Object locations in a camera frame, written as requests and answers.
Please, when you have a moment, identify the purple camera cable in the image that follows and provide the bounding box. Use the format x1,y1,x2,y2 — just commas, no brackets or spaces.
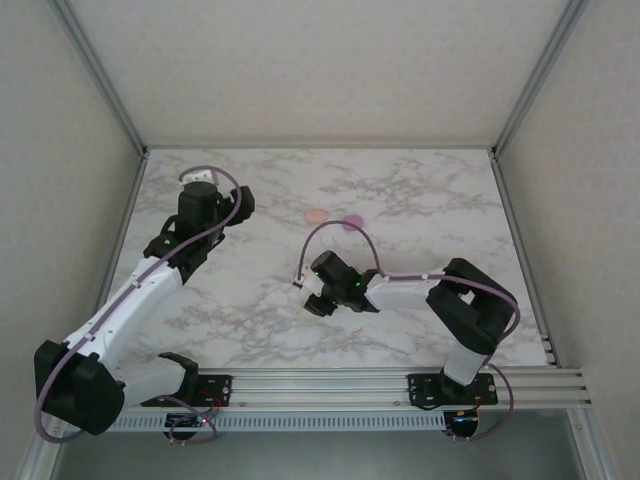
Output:
32,165,244,445
297,220,522,442

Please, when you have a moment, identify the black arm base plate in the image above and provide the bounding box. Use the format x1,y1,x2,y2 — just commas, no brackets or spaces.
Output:
407,372,500,407
141,373,234,407

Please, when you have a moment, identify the small circuit board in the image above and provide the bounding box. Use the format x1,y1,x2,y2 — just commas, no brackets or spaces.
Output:
166,412,217,432
449,408,484,429

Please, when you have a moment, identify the aluminium table edge rail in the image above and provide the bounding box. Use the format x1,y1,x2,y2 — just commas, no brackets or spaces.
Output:
144,143,496,151
492,152,559,366
79,149,151,371

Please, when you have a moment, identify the aluminium mounting rail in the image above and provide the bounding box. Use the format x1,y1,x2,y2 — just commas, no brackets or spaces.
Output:
47,368,594,412

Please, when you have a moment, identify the aluminium frame leg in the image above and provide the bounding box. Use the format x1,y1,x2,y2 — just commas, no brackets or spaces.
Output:
19,412,67,480
569,409,619,480

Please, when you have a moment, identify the white slotted cable duct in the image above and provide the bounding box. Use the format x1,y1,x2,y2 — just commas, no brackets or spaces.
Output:
64,412,446,432

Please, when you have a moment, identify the aluminium frame post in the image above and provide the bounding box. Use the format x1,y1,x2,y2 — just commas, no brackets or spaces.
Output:
490,0,594,159
47,0,150,157

